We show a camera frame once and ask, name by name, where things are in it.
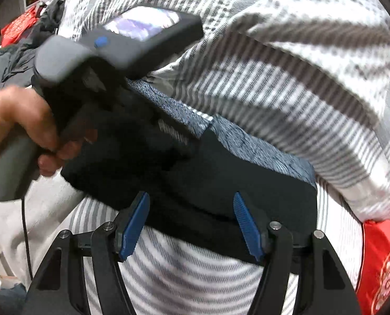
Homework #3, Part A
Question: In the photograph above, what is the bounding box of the black garment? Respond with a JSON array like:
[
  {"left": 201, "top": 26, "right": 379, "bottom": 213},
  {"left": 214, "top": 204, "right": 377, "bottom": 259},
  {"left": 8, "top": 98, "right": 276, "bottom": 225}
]
[{"left": 59, "top": 85, "right": 319, "bottom": 266}]

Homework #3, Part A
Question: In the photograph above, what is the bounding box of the person's left hand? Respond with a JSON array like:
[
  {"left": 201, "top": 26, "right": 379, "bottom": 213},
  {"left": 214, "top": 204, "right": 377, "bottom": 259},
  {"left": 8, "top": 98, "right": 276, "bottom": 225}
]
[{"left": 0, "top": 85, "right": 97, "bottom": 177}]

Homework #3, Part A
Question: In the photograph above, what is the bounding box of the red embroidered cushion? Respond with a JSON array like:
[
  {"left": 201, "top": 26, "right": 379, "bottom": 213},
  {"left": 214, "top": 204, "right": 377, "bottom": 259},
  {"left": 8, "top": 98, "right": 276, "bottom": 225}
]
[{"left": 356, "top": 220, "right": 390, "bottom": 314}]

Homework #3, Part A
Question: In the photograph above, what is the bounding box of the dark grey jacket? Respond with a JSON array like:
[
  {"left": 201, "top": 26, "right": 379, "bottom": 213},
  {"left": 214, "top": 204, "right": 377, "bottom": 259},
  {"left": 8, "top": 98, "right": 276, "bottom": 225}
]
[{"left": 0, "top": 0, "right": 65, "bottom": 90}]

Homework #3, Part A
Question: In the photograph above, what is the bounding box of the white bed sheet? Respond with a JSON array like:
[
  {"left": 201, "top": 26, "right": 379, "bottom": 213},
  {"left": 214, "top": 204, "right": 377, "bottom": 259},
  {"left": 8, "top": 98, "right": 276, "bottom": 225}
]
[{"left": 0, "top": 173, "right": 84, "bottom": 287}]

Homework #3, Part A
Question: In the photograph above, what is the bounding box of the red fabric item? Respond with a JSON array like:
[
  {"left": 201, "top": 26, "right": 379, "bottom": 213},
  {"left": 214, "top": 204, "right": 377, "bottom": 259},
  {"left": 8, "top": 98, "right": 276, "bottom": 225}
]
[{"left": 1, "top": 7, "right": 38, "bottom": 48}]

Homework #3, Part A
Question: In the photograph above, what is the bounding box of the blue patterned cloth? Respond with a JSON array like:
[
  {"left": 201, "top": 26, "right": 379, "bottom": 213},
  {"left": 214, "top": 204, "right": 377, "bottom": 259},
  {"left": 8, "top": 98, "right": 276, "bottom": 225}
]
[{"left": 129, "top": 80, "right": 316, "bottom": 188}]

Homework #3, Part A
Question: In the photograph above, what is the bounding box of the grey white striped bedding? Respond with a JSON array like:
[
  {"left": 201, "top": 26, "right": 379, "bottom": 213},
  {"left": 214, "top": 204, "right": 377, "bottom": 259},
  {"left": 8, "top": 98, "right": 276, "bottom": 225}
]
[{"left": 49, "top": 0, "right": 390, "bottom": 315}]

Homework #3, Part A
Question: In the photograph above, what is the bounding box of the black cable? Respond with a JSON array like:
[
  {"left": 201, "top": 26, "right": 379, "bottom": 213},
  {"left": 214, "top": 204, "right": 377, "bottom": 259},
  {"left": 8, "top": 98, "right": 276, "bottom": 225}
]
[{"left": 20, "top": 196, "right": 34, "bottom": 281}]

